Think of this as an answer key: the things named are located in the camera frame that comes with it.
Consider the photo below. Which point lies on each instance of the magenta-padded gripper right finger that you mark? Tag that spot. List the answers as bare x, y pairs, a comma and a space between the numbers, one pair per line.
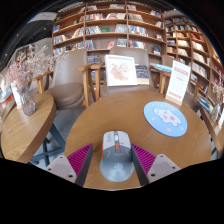
146, 160

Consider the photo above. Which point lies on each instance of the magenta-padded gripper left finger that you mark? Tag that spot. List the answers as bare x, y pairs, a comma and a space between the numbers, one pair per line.
79, 161

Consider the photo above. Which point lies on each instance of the grey and white computer mouse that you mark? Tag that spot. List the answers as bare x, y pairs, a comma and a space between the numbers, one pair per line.
116, 160

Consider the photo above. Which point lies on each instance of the round light blue mouse pad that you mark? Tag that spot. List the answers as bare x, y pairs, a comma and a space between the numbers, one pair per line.
165, 119

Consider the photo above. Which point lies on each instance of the round wooden neighbour table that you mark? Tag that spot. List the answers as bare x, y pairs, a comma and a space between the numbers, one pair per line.
215, 133
23, 133

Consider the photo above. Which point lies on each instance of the brown padded wooden armchair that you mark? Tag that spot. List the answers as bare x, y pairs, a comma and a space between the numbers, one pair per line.
141, 56
66, 83
193, 100

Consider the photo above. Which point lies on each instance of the glass vase with pink flowers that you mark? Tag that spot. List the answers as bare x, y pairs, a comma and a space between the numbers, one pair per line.
27, 101

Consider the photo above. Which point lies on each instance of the stack of books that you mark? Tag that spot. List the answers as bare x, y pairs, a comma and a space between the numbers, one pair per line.
205, 105

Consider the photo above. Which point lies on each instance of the white red sign, wooden base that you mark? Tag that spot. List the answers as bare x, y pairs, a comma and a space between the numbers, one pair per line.
178, 81

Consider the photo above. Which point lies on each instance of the dark book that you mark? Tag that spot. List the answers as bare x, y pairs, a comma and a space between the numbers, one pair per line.
142, 74

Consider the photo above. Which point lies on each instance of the glass vase with dried flowers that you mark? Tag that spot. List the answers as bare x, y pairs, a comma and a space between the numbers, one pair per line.
218, 111

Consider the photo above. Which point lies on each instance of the small white table sign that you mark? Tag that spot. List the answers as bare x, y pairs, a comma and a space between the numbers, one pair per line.
16, 95

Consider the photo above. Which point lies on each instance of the white framed flower picture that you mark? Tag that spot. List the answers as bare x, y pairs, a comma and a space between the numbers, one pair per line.
120, 70

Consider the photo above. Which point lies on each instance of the curved wooden bookshelf with books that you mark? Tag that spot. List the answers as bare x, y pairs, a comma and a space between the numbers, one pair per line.
193, 50

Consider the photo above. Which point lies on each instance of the small distant wooden bookshelf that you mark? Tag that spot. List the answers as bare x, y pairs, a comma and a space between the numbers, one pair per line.
24, 53

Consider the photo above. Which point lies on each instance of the wide wooden bookshelf with books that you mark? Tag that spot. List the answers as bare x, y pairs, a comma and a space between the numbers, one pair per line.
106, 26

